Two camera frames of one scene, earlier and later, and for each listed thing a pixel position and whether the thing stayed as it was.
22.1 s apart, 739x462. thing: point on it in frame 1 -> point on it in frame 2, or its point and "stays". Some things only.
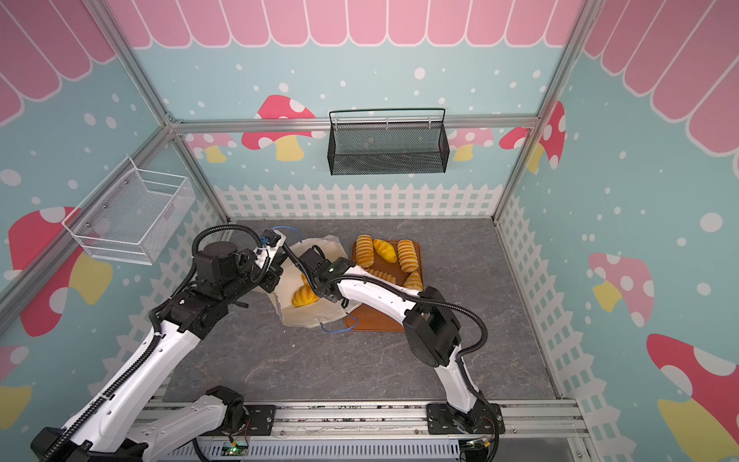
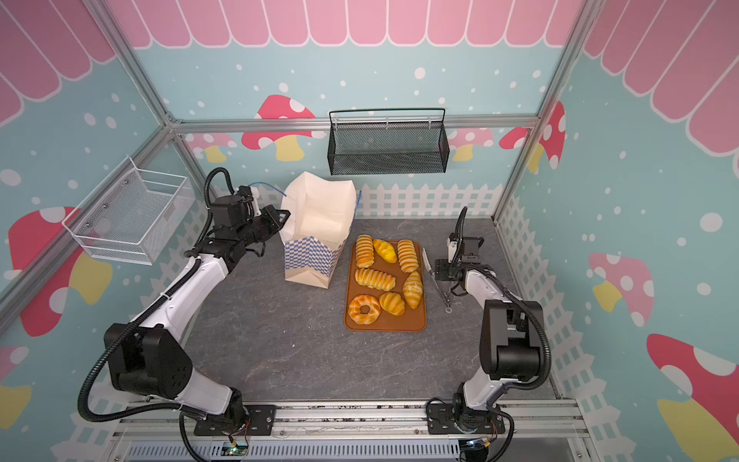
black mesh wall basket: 388,141 stays
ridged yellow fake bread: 365,251 stays
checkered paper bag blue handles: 312,315 -> 321,215
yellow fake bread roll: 407,254 stays
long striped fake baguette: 414,281 stays
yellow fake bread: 382,275 stays
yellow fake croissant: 385,249 stays
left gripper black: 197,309 -> 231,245
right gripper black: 312,263 -> 442,271
